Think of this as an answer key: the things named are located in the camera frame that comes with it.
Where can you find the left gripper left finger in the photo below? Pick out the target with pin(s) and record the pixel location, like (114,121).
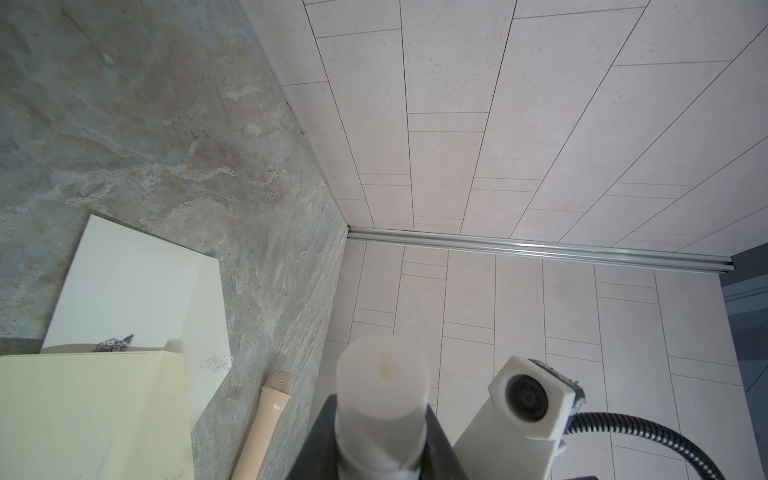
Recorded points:
(318,457)

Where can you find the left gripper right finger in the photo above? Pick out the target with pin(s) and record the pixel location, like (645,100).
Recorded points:
(439,461)

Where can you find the white glue stick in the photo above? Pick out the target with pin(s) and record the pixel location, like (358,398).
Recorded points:
(382,389)

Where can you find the yellow envelope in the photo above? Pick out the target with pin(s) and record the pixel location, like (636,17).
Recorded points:
(95,416)

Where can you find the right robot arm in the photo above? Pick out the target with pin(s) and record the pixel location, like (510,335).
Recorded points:
(606,422)

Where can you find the cream white envelope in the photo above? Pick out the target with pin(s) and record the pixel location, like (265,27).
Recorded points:
(123,283)

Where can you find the beige toy microphone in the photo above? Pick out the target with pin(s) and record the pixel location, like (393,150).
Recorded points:
(273,399)

